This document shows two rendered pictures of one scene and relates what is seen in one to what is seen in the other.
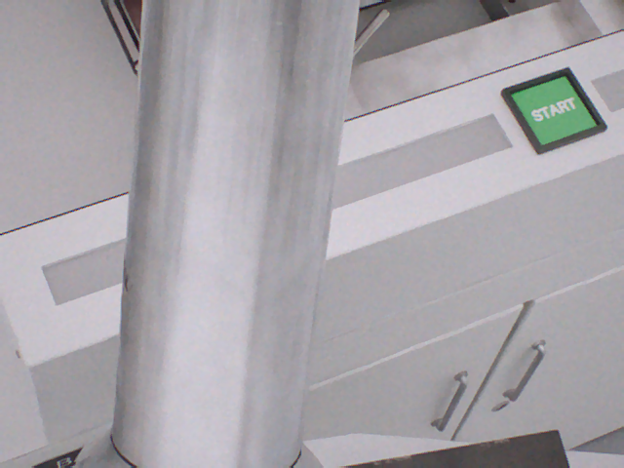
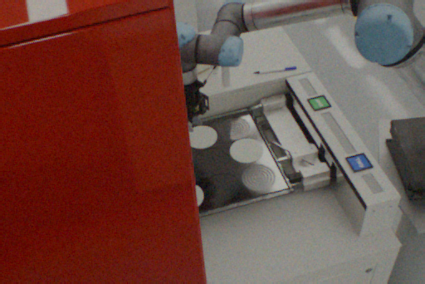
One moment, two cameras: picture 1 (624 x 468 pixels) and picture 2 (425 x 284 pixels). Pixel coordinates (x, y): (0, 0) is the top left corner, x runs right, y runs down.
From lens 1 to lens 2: 128 cm
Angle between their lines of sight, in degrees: 37
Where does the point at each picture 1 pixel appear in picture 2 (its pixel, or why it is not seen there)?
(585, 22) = (275, 105)
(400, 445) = (381, 161)
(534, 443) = (394, 124)
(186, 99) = not seen: outside the picture
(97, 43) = (262, 217)
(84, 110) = (286, 219)
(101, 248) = (365, 183)
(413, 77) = (288, 139)
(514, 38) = (276, 120)
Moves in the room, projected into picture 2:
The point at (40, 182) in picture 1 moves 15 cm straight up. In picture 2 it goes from (311, 229) to (315, 196)
